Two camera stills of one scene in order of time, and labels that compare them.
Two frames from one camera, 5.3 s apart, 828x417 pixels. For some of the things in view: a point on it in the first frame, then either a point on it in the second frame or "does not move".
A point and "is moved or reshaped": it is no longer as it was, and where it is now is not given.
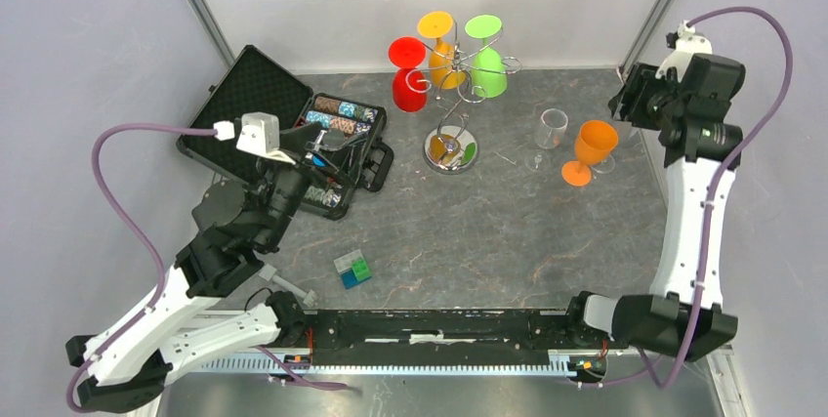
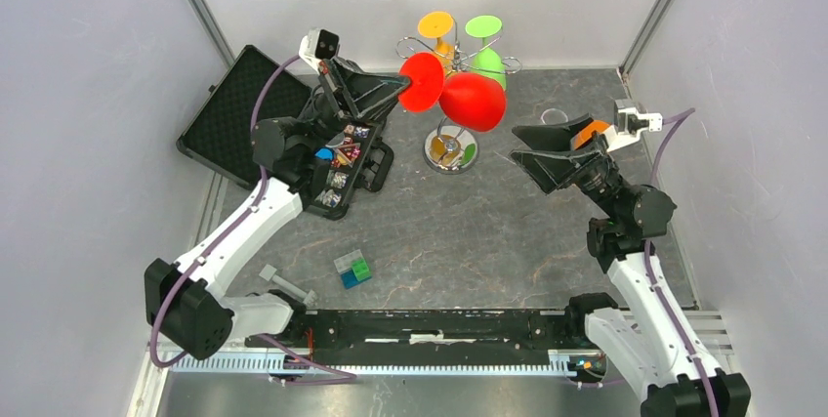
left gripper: [297, 142] to [339, 79]
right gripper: [641, 80] to [552, 163]
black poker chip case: [329, 144] does not move
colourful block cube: [352, 269] does not move
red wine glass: [409, 84] is moved or reshaped
